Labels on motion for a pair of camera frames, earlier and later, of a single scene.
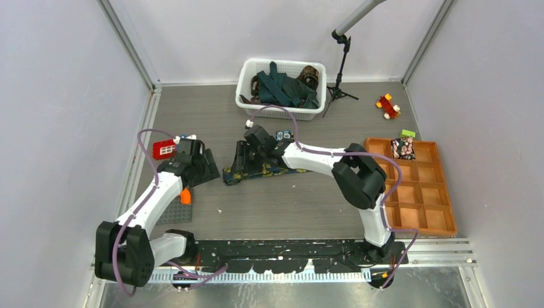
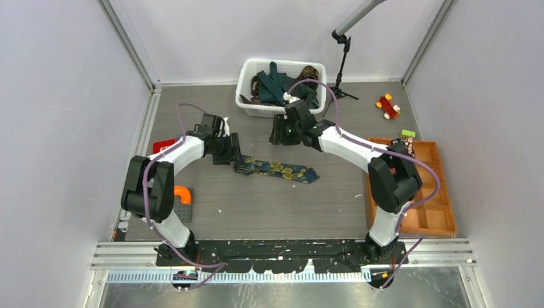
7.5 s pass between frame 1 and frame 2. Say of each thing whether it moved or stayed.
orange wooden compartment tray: stayed
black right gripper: moved
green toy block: stayed
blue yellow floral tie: moved
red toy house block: stayed
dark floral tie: stayed
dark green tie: stayed
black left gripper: moved
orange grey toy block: stayed
